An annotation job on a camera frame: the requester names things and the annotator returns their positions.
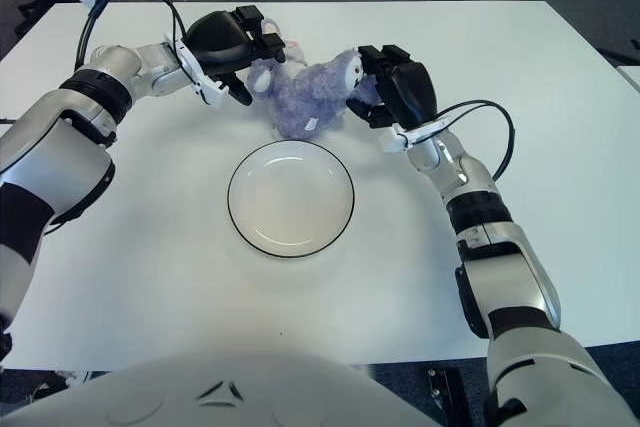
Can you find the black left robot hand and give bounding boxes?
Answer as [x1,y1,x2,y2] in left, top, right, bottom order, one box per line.
[182,5,287,107]

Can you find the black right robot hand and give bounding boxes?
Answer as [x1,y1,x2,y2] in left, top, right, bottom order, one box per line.
[345,44,440,132]

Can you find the purple plush bunny doll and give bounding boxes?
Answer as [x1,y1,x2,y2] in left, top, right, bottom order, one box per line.
[247,18,381,141]

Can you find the white plate with black rim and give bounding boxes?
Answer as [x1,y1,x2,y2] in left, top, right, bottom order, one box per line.
[226,140,356,261]

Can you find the white side table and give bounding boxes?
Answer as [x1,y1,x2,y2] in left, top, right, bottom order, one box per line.
[617,65,640,93]

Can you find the black chair base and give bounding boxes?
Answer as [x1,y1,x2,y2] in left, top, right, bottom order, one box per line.
[597,36,640,66]

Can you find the silver robot torso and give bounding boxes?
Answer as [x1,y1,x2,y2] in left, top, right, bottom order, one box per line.
[0,346,444,427]

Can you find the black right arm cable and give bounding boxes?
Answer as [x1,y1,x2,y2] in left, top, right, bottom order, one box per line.
[419,99,516,183]

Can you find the black metal bracket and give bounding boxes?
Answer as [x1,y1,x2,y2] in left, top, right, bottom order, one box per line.
[427,368,469,427]

